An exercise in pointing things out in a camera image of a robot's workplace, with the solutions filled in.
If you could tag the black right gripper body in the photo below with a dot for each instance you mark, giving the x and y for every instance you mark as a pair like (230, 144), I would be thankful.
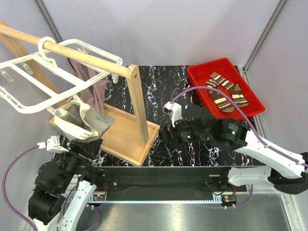
(181, 133)

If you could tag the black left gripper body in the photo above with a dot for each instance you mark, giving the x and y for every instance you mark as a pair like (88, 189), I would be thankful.
(72, 159)

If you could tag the grey cream sock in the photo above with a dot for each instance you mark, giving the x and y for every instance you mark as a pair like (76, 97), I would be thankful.
(80, 122)

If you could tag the wooden clothes rack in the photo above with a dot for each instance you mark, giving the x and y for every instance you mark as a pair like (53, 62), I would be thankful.
(131, 136)

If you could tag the white plastic clip hanger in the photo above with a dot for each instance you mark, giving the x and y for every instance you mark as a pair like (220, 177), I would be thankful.
(28, 66)

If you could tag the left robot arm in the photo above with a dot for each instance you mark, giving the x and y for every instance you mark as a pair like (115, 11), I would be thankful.
(45, 204)

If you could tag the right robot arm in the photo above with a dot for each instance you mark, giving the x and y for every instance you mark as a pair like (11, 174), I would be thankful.
(282, 169)

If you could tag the brown striped sock left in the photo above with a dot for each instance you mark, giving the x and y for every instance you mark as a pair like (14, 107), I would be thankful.
(222, 103)

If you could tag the brown striped sock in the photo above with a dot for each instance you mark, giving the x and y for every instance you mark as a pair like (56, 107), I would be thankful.
(233, 89)
(222, 103)

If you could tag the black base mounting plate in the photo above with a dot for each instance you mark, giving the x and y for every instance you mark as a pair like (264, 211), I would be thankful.
(165, 182)

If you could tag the mauve hanging cloth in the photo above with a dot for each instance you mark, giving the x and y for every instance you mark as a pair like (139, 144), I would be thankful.
(95, 94)

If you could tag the brown striped sock right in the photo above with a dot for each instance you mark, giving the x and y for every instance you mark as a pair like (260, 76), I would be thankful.
(233, 89)

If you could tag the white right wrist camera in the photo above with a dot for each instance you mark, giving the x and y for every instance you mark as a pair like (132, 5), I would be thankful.
(174, 111)

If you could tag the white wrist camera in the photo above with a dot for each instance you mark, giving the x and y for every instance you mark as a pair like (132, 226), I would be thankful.
(174, 111)
(52, 145)

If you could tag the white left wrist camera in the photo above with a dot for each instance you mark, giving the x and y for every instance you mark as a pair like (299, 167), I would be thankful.
(52, 145)

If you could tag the white slotted cable duct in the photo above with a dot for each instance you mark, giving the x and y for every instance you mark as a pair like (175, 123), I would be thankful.
(215, 200)

